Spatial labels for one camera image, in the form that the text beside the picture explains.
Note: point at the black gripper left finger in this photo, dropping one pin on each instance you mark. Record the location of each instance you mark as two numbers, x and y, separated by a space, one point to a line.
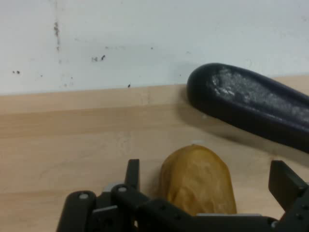
103 212

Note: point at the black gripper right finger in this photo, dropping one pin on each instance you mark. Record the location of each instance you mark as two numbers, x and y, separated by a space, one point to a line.
292 193

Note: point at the bamboo cutting board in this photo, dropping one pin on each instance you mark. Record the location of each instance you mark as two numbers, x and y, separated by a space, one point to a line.
72 145

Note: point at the dark purple eggplant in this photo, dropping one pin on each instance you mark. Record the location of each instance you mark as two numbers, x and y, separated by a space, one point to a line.
253 104

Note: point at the yellow-brown potato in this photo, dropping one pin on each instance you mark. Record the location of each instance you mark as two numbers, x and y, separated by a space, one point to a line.
195 178

